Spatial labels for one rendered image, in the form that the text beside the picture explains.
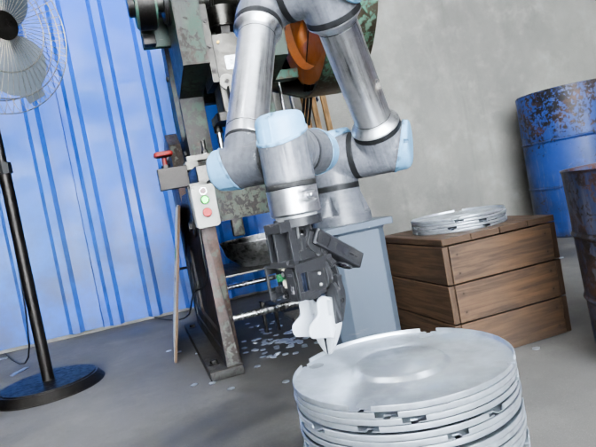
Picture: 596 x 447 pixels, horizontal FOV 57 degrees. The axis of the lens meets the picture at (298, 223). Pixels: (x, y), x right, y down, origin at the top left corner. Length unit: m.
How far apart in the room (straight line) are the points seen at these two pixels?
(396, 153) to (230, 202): 0.76
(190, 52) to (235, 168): 1.18
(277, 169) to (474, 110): 3.29
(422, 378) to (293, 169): 0.32
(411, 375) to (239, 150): 0.46
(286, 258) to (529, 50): 3.72
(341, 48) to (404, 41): 2.69
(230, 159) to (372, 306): 0.59
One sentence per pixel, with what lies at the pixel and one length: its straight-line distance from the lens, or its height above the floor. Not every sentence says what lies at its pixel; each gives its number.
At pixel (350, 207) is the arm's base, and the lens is 1.34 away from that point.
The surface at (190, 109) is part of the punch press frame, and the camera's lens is 2.33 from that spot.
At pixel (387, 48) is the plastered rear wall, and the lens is 3.79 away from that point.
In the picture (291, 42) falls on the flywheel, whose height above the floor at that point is 1.21.
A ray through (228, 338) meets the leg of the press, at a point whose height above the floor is 0.12.
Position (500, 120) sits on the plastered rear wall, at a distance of 4.12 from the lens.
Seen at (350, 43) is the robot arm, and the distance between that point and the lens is 1.18.
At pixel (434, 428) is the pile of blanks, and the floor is 0.26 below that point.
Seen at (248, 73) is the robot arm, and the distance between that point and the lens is 1.04.
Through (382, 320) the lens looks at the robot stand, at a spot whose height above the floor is 0.21.
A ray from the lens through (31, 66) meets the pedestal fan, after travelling 2.27.
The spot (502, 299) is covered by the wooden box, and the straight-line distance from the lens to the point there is 1.68.
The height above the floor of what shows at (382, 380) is 0.30.
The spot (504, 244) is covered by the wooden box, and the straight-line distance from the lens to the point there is 1.67.
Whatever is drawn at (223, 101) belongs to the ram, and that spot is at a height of 0.93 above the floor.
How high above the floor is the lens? 0.54
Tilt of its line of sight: 3 degrees down
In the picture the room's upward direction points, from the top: 11 degrees counter-clockwise
